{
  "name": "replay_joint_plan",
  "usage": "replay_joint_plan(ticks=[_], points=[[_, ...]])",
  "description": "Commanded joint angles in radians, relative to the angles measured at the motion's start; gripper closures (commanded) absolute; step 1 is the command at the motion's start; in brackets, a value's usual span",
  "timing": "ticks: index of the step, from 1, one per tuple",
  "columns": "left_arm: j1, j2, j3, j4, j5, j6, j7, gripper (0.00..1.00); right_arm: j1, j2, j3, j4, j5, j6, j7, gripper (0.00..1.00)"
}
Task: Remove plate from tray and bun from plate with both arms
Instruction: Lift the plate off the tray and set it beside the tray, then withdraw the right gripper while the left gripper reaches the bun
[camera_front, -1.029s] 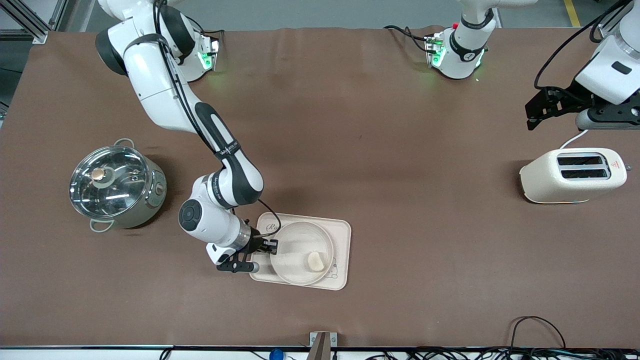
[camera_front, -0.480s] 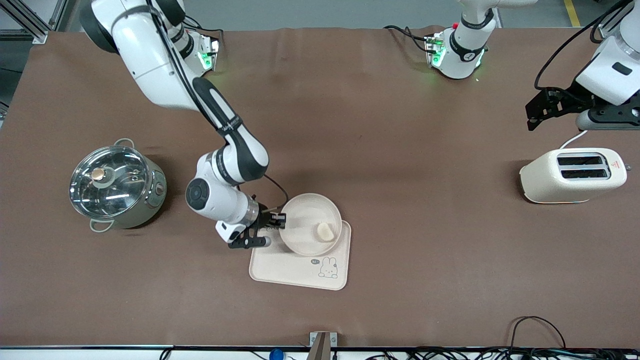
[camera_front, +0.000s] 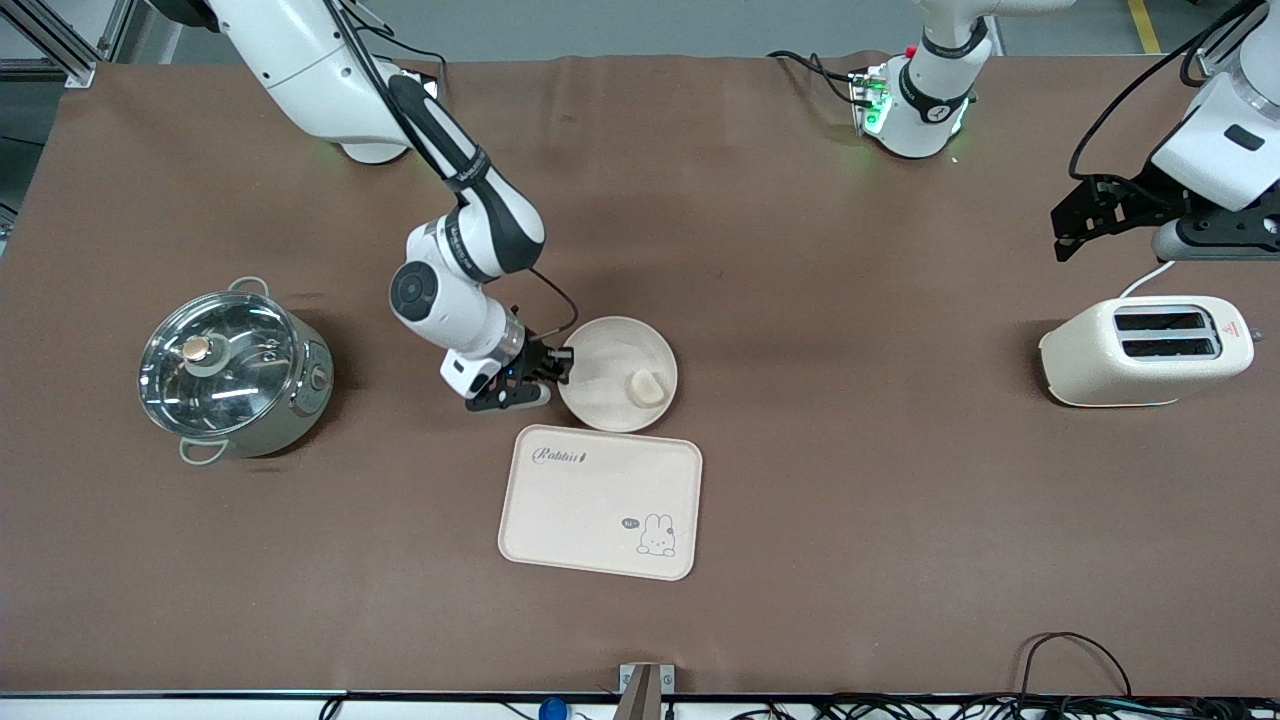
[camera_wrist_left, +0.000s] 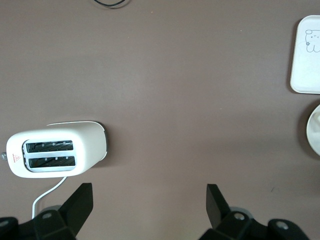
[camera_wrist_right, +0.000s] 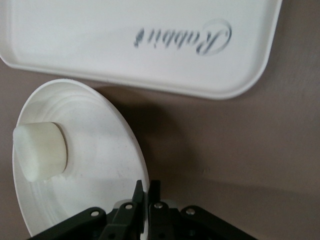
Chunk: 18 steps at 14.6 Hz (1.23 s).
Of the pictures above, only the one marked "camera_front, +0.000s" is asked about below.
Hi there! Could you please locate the brown table mat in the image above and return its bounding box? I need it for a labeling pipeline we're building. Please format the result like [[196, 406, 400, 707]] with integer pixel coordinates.
[[0, 52, 1280, 698]]

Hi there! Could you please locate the black left base cable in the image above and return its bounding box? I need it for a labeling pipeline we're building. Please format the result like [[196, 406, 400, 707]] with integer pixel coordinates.
[[767, 49, 866, 109]]

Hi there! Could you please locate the glass pot lid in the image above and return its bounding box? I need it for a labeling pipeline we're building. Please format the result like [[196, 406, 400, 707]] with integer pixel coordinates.
[[138, 292, 301, 441]]

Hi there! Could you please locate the black base cable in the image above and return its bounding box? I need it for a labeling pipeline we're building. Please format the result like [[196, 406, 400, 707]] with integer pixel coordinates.
[[767, 49, 866, 109], [340, 0, 448, 76]]

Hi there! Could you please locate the black cable bundle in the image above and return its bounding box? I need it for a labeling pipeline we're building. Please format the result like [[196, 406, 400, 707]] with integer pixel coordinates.
[[728, 694, 1280, 720]]

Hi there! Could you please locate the white toaster power cable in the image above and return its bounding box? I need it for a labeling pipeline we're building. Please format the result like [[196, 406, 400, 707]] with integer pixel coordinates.
[[1117, 260, 1181, 300]]

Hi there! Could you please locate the grey metal mount bracket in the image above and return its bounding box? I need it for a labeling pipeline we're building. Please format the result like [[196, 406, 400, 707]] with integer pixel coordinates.
[[618, 663, 676, 720]]

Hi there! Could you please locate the pale green electric cooking pot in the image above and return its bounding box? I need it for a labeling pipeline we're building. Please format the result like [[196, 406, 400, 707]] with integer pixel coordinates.
[[137, 277, 336, 467]]

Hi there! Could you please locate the black right base cable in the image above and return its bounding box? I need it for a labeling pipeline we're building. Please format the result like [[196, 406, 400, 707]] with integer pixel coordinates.
[[340, 0, 448, 76]]

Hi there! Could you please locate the aluminium frame profile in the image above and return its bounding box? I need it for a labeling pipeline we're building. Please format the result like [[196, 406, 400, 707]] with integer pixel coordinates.
[[0, 0, 136, 89], [1195, 0, 1263, 76]]

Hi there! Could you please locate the cream two-slot toaster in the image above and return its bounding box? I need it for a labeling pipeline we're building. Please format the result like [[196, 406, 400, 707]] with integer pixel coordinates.
[[1038, 295, 1257, 408]]

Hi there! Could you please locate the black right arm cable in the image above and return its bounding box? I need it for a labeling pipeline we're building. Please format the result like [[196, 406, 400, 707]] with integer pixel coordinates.
[[512, 266, 581, 339]]

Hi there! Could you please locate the beige rabbit print tray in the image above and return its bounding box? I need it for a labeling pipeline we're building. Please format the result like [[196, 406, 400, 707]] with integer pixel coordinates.
[[497, 424, 704, 582]]

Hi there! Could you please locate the round beige plate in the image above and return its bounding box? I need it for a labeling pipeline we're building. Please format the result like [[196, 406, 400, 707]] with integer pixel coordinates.
[[556, 316, 679, 433]]

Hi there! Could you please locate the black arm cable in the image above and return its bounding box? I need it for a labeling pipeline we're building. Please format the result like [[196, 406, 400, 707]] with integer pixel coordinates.
[[512, 266, 581, 339], [1068, 0, 1263, 183]]

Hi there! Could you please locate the black looped cable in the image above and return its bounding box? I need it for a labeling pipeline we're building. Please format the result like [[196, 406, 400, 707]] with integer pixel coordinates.
[[1018, 631, 1137, 703]]

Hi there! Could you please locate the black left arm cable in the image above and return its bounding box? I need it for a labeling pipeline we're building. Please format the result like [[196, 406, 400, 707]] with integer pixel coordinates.
[[1068, 0, 1263, 183]]

